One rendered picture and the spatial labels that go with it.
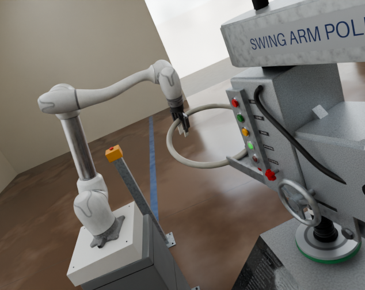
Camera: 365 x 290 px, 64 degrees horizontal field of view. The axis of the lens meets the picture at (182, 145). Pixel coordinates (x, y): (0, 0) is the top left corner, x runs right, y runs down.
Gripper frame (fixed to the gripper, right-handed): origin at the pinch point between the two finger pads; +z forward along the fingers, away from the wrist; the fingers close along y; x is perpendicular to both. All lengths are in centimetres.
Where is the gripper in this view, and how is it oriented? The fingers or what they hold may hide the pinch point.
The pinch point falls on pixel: (183, 130)
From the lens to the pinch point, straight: 174.9
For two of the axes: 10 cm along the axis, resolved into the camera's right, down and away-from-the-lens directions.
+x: 6.7, -6.1, 4.2
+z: 2.0, 7.0, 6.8
